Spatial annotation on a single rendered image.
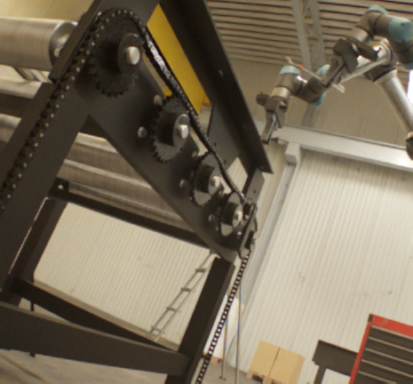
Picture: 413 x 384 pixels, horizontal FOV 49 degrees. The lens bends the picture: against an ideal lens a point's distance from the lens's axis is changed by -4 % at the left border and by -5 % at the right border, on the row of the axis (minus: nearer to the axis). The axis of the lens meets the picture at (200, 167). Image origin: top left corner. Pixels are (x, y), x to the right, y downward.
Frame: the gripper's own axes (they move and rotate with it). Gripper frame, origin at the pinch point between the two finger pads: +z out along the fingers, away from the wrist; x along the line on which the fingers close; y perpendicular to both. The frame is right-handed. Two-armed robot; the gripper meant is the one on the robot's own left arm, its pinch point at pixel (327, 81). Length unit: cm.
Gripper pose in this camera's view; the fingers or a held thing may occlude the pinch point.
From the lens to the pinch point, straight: 160.1
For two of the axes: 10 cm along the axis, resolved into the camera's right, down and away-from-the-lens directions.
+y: -6.4, -5.2, 5.7
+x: -4.6, -3.4, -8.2
